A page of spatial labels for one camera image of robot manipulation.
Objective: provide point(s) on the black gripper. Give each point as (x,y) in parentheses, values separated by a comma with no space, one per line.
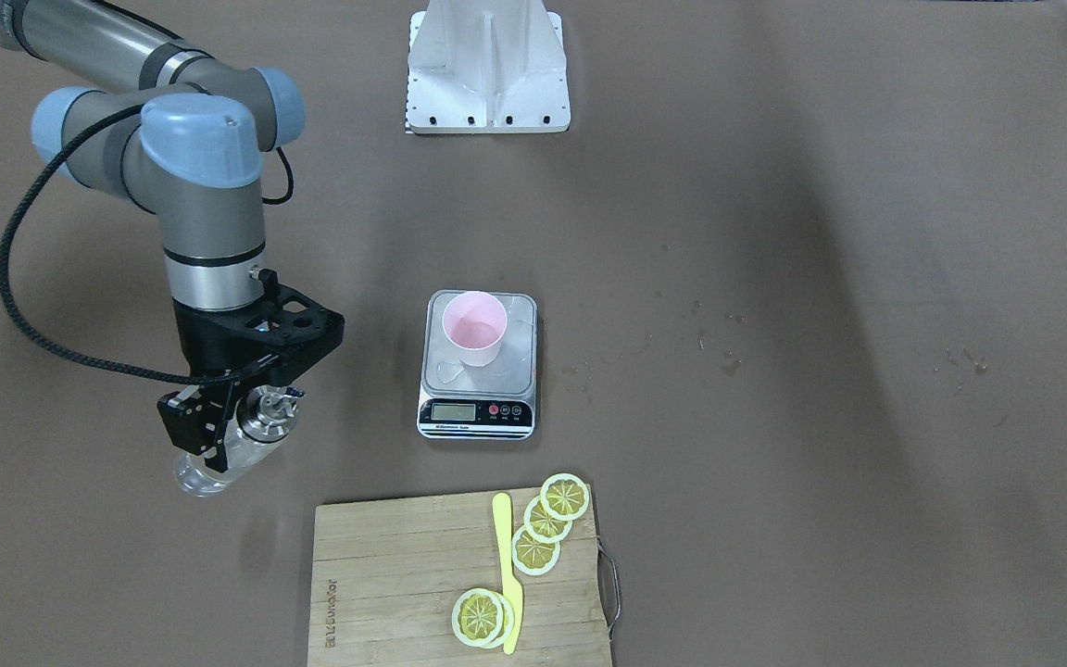
(202,341)

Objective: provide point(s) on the glass sauce dispenser bottle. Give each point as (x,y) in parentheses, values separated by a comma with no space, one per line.
(260,423)

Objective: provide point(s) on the pink plastic cup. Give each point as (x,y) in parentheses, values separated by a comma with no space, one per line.
(475,322)

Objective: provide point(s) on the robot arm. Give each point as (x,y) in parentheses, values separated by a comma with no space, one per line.
(162,124)

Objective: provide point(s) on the digital kitchen scale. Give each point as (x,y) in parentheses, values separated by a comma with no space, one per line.
(495,402)

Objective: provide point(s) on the bamboo cutting board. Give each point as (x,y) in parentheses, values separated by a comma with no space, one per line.
(386,575)

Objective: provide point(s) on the yellow plastic knife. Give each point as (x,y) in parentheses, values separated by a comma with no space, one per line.
(511,588)

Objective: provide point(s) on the lemon slice front pair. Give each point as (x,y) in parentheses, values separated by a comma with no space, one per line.
(476,617)

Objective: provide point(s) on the lemon slice middle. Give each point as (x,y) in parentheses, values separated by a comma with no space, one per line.
(541,526)

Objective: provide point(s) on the lemon slice lower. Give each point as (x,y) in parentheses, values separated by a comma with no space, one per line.
(532,557)

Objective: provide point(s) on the lemon slice under pair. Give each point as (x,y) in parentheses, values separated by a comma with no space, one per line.
(508,622)

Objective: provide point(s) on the lemon slice top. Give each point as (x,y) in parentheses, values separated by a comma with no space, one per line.
(564,496)

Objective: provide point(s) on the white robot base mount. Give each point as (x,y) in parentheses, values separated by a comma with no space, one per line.
(486,66)

